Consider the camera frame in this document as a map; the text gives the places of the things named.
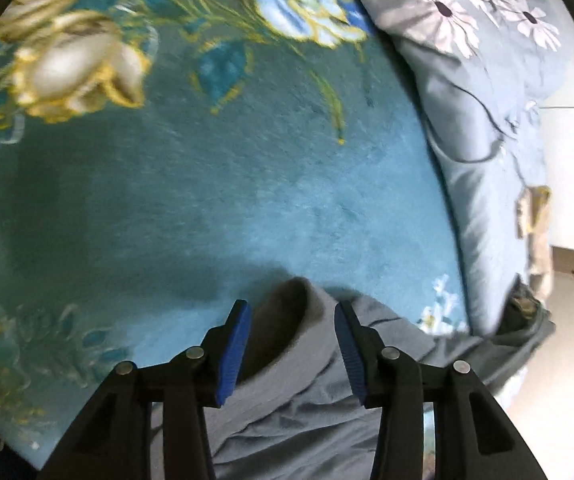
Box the teal floral bed sheet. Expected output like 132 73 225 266
0 0 467 467

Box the light blue floral duvet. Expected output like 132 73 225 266
360 0 574 336

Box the beige tan garment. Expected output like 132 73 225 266
516 185 554 302

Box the grey sweatshirt garment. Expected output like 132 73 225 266
204 278 555 479

